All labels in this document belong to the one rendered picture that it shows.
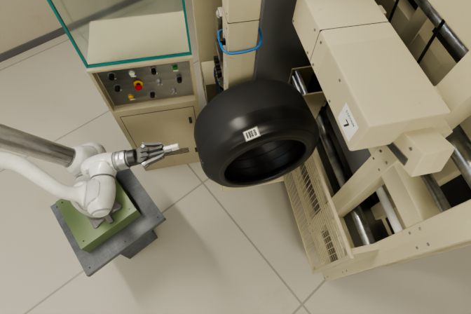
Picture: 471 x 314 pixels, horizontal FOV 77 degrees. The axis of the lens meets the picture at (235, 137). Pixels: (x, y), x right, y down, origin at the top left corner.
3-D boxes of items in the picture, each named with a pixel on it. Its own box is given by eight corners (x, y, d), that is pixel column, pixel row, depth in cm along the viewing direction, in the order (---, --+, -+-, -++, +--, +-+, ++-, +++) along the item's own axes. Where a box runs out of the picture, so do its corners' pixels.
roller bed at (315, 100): (282, 100, 192) (291, 68, 166) (304, 97, 194) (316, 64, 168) (291, 125, 183) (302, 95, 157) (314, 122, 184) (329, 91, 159)
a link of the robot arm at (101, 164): (122, 157, 143) (121, 181, 136) (90, 165, 143) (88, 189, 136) (111, 146, 134) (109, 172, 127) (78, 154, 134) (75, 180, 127)
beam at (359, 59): (289, 22, 120) (297, -13, 107) (347, 15, 123) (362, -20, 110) (347, 153, 91) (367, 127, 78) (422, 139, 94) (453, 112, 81)
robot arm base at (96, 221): (99, 235, 161) (94, 233, 156) (78, 207, 169) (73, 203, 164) (127, 212, 168) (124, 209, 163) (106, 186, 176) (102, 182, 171)
